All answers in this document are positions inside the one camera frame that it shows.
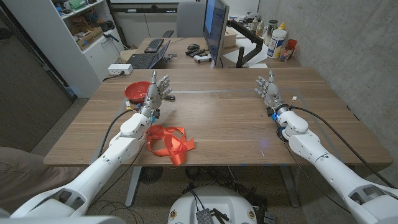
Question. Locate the clear jar with dark lid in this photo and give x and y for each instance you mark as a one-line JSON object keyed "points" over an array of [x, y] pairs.
{"points": [[271, 29]]}

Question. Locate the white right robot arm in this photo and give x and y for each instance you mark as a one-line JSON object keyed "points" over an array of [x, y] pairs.
{"points": [[329, 168]]}

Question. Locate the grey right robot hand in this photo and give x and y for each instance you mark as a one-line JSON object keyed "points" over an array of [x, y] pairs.
{"points": [[272, 93]]}

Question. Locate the person's brown trouser leg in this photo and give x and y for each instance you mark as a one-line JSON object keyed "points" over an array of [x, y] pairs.
{"points": [[25, 177]]}

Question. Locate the orange ribbon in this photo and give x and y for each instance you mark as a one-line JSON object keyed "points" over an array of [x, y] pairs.
{"points": [[174, 146]]}

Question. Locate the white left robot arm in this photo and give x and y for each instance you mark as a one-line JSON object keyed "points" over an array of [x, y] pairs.
{"points": [[102, 165]]}

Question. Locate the small wooden box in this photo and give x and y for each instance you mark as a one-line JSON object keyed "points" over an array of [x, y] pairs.
{"points": [[230, 38]]}

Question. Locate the yellow cap bottle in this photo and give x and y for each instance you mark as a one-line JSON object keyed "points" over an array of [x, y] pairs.
{"points": [[282, 26]]}

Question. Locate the white paper sheets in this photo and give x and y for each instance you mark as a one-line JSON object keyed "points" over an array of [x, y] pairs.
{"points": [[231, 56]]}

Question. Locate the cardboard box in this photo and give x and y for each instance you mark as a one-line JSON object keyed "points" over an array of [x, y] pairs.
{"points": [[90, 37]]}

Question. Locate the black round fan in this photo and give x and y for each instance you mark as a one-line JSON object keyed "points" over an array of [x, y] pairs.
{"points": [[150, 175]]}

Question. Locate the clear drinking glass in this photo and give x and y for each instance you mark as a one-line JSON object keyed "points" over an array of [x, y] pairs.
{"points": [[286, 54]]}

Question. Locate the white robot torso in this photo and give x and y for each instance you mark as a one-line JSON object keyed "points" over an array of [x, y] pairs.
{"points": [[214, 202]]}

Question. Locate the red cup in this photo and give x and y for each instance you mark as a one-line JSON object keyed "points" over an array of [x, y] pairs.
{"points": [[292, 44]]}

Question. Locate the black remote control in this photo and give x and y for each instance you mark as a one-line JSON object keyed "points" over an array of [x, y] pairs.
{"points": [[196, 52]]}

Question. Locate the grey table leg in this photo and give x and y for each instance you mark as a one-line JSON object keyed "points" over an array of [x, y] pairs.
{"points": [[289, 186], [133, 186]]}

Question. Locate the white power strip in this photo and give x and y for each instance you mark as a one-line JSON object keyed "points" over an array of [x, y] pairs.
{"points": [[119, 69]]}

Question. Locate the white game controller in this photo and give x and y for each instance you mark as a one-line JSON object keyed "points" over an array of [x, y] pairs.
{"points": [[202, 58]]}

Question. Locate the red bowl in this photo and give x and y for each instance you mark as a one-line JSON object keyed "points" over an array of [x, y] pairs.
{"points": [[135, 90]]}

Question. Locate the white wipes canister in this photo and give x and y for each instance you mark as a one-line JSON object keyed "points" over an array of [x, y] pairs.
{"points": [[276, 43]]}

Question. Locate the black keyboard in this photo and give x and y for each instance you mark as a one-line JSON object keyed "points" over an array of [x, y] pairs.
{"points": [[154, 45], [143, 60]]}

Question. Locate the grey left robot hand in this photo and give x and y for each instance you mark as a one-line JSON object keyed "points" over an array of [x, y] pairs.
{"points": [[154, 96]]}

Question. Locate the black computer monitor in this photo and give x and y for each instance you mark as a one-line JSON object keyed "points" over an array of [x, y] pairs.
{"points": [[216, 28]]}

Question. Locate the grey heatsink module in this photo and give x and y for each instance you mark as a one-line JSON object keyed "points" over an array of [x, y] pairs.
{"points": [[204, 217]]}

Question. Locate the black computer mouse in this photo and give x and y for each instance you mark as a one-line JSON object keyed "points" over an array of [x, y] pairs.
{"points": [[193, 47]]}

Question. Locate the white shelf cabinet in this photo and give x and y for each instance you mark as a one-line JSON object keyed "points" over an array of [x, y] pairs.
{"points": [[90, 68]]}

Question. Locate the grey office chair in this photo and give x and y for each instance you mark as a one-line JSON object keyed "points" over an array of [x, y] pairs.
{"points": [[189, 18]]}

